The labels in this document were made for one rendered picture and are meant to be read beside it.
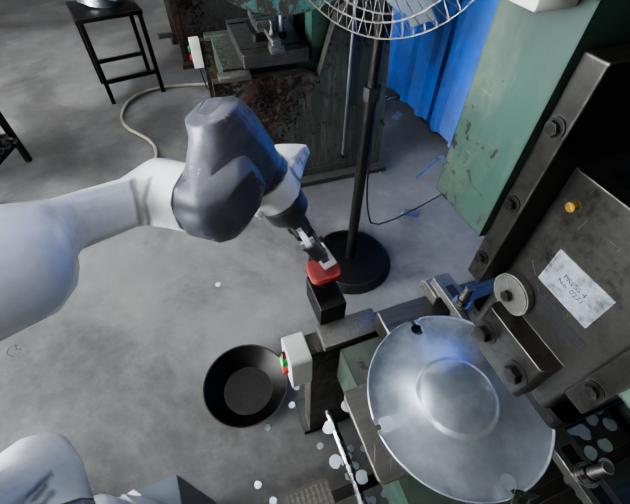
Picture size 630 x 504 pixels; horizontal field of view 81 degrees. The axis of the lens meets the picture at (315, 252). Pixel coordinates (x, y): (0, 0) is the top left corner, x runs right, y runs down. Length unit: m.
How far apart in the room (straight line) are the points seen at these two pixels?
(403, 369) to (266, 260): 1.22
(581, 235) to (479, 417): 0.34
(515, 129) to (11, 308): 0.46
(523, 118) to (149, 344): 1.51
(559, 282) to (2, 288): 0.51
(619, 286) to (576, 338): 0.09
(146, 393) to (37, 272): 1.25
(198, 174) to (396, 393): 0.45
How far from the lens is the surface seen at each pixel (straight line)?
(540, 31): 0.40
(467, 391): 0.68
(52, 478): 0.65
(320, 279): 0.77
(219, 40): 2.18
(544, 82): 0.40
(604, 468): 0.72
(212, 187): 0.46
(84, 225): 0.50
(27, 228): 0.37
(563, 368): 0.54
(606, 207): 0.43
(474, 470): 0.66
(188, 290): 1.76
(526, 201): 0.44
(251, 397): 1.48
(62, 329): 1.87
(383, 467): 0.63
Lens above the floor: 1.39
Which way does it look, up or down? 50 degrees down
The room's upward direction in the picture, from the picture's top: 1 degrees clockwise
